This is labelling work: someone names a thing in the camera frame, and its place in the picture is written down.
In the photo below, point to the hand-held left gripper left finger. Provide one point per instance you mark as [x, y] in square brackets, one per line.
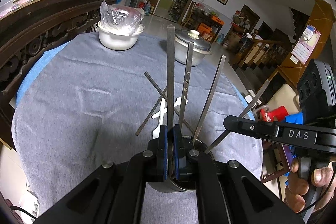
[164, 150]

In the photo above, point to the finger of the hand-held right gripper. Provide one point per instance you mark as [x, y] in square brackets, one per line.
[249, 127]

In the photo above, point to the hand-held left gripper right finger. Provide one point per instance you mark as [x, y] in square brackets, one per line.
[176, 153]

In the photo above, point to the perforated metal utensil holder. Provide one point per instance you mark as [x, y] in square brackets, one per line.
[170, 186]

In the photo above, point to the person's right hand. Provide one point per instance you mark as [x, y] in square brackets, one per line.
[292, 195]

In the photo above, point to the white box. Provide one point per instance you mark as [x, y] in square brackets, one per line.
[253, 98]

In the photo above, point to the red plastic stool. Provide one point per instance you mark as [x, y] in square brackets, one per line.
[275, 113]

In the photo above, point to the blue jacket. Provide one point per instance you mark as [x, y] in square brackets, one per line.
[294, 117]

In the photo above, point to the beige armchair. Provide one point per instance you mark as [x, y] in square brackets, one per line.
[283, 98]

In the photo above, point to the wooden stair railing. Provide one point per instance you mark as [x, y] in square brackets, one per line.
[262, 53]

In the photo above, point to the grey table cloth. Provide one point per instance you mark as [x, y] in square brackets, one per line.
[92, 108]

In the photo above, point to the aluminium pot lid white knob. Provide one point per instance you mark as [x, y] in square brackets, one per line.
[202, 41]

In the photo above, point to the orange box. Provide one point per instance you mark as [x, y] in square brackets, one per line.
[203, 28]

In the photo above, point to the clear plastic bag with bowl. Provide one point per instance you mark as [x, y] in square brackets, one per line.
[120, 16]

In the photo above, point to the large blue water jug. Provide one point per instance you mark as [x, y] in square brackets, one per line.
[148, 8]

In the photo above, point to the blue cloth under grey cloth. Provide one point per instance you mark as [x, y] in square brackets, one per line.
[42, 61]

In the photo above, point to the carved dark wooden bench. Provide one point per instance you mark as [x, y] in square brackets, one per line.
[39, 29]

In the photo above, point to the floral tablecloth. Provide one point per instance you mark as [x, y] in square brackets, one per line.
[15, 6]

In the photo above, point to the wall calendar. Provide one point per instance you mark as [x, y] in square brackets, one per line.
[305, 47]

